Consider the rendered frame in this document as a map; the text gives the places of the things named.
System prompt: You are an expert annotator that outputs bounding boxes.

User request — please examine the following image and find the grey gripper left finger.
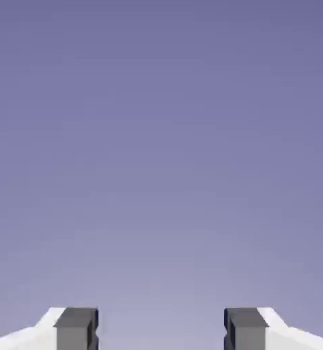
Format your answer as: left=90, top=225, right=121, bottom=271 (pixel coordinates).
left=0, top=306, right=100, bottom=350

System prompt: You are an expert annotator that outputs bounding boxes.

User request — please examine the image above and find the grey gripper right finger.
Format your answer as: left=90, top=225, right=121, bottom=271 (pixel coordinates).
left=223, top=306, right=323, bottom=350

